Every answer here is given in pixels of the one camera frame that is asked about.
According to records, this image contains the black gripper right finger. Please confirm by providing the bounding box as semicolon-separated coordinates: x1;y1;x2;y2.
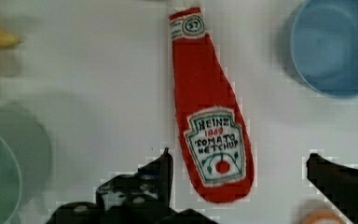
306;153;358;224

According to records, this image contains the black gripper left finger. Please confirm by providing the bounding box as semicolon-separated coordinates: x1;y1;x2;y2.
46;149;218;224

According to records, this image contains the red plush ketchup bottle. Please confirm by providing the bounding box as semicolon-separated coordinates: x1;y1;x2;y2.
169;7;255;203

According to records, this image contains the orange slice toy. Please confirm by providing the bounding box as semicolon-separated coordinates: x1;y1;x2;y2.
301;210;346;224

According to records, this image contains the blue round bowl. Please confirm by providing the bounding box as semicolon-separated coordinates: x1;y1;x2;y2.
289;0;358;98

